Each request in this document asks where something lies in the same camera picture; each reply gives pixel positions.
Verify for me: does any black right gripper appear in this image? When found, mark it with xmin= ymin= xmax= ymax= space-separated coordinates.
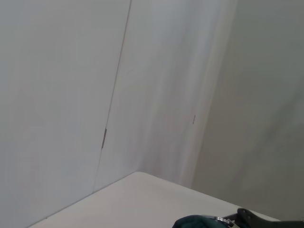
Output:
xmin=222 ymin=208 xmax=304 ymax=228

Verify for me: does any dark teal lunch bag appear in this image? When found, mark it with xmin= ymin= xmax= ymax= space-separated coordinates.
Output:
xmin=171 ymin=213 xmax=235 ymax=228

